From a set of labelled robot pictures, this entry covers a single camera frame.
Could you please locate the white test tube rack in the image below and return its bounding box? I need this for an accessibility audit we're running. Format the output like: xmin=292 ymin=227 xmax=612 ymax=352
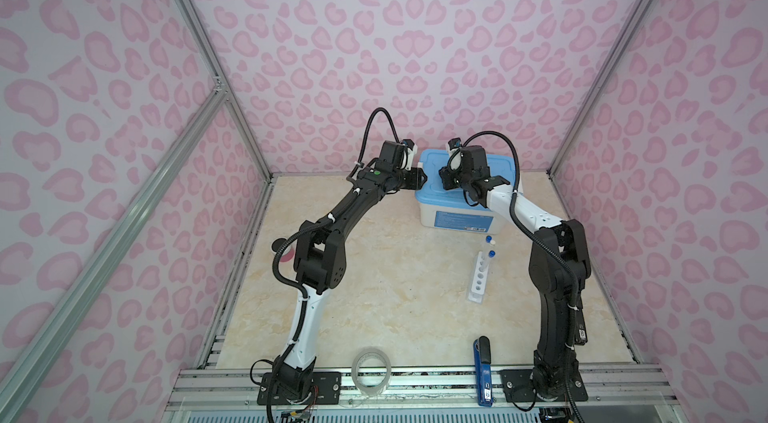
xmin=467 ymin=251 xmax=491 ymax=304

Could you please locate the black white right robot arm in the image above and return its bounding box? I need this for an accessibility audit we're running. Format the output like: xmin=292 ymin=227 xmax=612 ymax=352
xmin=439 ymin=130 xmax=592 ymax=416

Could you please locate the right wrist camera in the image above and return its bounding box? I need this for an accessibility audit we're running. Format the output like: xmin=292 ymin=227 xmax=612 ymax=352
xmin=446 ymin=137 xmax=462 ymax=170

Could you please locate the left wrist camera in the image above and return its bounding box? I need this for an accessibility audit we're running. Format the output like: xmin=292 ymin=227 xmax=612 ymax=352
xmin=401 ymin=138 xmax=418 ymax=171

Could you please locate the blue plastic box lid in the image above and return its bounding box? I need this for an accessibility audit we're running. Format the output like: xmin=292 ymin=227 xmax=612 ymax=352
xmin=415 ymin=145 xmax=516 ymax=209

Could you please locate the white plastic storage box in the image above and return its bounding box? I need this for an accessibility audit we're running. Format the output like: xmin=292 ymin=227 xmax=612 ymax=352
xmin=420 ymin=205 xmax=507 ymax=235

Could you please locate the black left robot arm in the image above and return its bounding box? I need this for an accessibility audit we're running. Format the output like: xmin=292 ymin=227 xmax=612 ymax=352
xmin=265 ymin=107 xmax=427 ymax=414

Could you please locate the clear tape roll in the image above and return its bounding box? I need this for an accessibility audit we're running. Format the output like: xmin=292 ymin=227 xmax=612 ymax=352
xmin=351 ymin=347 xmax=392 ymax=397

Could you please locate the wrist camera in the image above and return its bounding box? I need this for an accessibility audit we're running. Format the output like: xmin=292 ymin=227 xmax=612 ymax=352
xmin=446 ymin=137 xmax=462 ymax=170
xmin=401 ymin=138 xmax=418 ymax=171

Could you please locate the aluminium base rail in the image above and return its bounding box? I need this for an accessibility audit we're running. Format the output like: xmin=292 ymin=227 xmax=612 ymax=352
xmin=161 ymin=363 xmax=686 ymax=422

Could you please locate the blue black stapler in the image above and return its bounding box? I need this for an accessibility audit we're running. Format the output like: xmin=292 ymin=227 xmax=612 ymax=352
xmin=473 ymin=336 xmax=494 ymax=407

